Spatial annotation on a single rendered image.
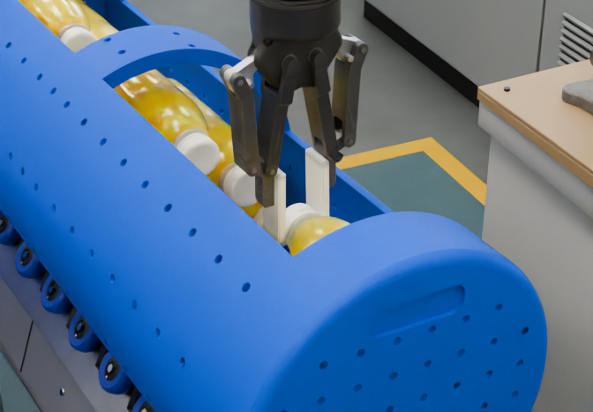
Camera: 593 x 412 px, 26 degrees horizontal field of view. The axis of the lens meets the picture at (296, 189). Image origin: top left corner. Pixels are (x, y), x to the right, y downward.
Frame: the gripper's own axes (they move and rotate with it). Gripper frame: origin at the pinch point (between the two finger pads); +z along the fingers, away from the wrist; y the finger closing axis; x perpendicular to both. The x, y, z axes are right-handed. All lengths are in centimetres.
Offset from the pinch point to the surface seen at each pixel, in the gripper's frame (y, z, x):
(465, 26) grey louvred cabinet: -166, 90, -184
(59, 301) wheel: 16.4, 17.6, -19.7
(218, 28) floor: -130, 115, -270
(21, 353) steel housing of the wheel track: 19.0, 28.1, -27.0
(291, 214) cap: 1.0, 1.1, 0.9
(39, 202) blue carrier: 19.3, 1.4, -13.2
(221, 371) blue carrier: 18.1, -1.5, 20.0
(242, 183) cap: 0.8, 2.8, -8.7
